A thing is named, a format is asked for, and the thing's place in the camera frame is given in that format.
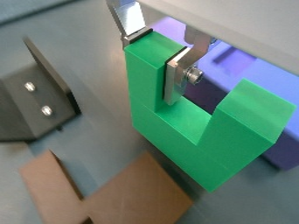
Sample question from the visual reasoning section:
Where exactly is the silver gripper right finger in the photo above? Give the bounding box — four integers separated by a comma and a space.
163, 27, 211, 105

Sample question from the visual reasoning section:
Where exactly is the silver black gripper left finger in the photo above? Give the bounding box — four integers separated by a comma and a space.
107, 0, 153, 47

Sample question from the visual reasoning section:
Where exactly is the green U-shaped block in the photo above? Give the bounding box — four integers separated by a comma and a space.
124, 31, 295, 192

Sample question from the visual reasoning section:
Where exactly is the purple board block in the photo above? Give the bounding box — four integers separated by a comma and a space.
152, 16, 299, 172

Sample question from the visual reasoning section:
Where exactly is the brown T-shaped block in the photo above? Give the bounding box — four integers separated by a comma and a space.
20, 150, 192, 224

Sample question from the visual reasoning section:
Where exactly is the black metal bracket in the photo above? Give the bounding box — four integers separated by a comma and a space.
0, 37, 80, 143

